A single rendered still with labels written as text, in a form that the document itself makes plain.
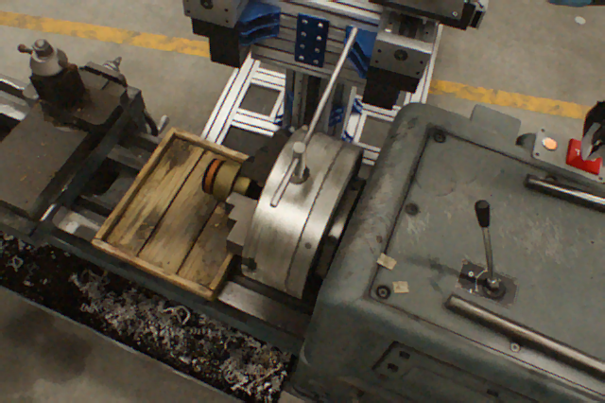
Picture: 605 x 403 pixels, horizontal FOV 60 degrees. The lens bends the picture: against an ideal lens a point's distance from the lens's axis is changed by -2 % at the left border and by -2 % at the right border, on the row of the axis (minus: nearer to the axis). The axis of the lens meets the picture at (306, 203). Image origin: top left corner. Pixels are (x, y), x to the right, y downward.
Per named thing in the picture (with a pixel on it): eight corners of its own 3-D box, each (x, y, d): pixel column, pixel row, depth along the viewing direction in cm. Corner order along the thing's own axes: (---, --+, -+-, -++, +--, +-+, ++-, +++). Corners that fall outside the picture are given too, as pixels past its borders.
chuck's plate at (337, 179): (354, 191, 125) (373, 117, 96) (301, 315, 113) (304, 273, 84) (340, 185, 125) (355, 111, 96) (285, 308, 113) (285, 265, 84)
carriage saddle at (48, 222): (148, 105, 142) (144, 90, 137) (41, 249, 120) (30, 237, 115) (54, 68, 146) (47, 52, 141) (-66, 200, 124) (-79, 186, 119)
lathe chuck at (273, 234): (340, 185, 125) (355, 110, 96) (285, 308, 113) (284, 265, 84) (304, 171, 126) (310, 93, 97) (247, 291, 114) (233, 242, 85)
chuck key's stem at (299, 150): (301, 187, 93) (302, 155, 83) (289, 183, 93) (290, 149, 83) (305, 178, 94) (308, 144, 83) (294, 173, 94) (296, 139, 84)
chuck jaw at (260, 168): (298, 188, 107) (316, 132, 102) (290, 196, 102) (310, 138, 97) (248, 168, 108) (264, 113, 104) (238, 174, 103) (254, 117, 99)
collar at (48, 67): (76, 57, 115) (71, 46, 113) (53, 81, 111) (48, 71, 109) (45, 45, 116) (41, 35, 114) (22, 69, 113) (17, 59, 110)
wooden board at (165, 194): (280, 177, 134) (280, 168, 131) (212, 303, 117) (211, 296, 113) (174, 134, 138) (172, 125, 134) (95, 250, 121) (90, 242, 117)
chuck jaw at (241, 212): (285, 210, 102) (258, 258, 94) (282, 225, 106) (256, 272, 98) (233, 188, 103) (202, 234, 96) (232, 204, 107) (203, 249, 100)
